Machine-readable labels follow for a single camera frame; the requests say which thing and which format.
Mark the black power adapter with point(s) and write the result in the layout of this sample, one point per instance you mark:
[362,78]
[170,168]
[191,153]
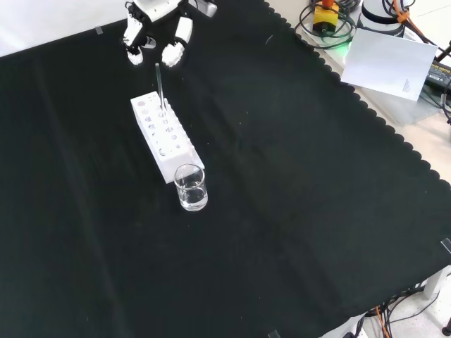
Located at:
[438,74]

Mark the clear glass rod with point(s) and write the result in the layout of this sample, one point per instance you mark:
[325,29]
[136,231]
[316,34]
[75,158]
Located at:
[159,84]

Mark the clear tape piece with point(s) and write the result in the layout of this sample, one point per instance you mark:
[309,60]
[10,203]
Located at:
[99,31]

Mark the clear glass beaker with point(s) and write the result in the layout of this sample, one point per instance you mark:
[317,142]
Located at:
[192,193]

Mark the white test tube rack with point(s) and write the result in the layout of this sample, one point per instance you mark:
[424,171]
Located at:
[165,141]

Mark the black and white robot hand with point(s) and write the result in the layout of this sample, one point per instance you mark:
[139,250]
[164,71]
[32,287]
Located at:
[155,8]

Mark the yellow stop button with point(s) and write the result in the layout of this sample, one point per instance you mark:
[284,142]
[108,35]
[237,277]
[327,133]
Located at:
[326,17]

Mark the black bench cloth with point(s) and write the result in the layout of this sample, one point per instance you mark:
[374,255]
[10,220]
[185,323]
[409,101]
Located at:
[282,176]

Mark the pale board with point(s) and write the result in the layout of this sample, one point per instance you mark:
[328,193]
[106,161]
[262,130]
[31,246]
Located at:
[387,67]

